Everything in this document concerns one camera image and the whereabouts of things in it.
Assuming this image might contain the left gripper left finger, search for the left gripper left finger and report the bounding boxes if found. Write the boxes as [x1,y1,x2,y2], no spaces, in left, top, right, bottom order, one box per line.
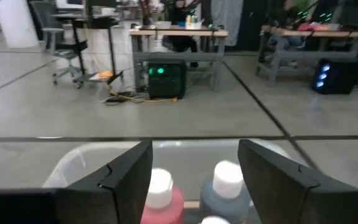
[56,139,154,224]

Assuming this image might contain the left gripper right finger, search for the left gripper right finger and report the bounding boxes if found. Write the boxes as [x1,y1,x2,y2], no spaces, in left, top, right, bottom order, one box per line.
[237,139,358,224]

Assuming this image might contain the red paint bottle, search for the red paint bottle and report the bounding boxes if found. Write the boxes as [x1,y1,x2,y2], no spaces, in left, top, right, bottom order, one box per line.
[140,167,186,224]

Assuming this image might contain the dark teal paint bottle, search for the dark teal paint bottle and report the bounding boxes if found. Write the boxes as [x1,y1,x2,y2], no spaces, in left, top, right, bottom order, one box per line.
[199,160,252,224]

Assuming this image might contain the pink paint bottle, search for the pink paint bottle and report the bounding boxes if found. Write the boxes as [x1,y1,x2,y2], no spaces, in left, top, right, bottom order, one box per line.
[200,215,231,224]

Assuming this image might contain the clear plastic bin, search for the clear plastic bin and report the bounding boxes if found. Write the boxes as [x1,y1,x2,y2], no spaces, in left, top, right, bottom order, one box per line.
[42,138,291,224]

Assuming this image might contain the computer tower green lights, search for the computer tower green lights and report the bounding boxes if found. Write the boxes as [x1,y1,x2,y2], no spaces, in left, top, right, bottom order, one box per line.
[147,60,188,100]

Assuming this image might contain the computer tower blue lights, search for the computer tower blue lights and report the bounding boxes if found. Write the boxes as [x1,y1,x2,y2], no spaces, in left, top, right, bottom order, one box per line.
[311,57,358,96]

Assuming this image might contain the grey office chair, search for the grey office chair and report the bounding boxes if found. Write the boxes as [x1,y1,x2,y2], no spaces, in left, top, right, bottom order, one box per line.
[29,0,89,90]

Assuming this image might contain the person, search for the person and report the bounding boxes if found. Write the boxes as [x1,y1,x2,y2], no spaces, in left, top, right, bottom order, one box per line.
[267,0,312,52]
[162,0,213,68]

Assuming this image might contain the wooden workbench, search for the wooden workbench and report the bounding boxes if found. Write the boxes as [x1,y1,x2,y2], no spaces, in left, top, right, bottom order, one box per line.
[256,24,358,86]
[129,25,229,93]

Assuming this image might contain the black monitor stand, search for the black monitor stand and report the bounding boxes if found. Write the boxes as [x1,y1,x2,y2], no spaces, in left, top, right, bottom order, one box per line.
[51,0,124,86]

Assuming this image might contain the grey curtain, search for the grey curtain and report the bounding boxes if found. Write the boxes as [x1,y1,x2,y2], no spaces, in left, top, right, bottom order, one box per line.
[211,0,244,47]

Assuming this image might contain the white pillar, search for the white pillar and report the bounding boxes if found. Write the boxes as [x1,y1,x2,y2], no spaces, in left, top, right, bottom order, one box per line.
[0,0,39,49]

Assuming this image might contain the yellow floor cable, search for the yellow floor cable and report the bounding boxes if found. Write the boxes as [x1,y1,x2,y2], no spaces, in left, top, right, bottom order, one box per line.
[103,82,179,106]

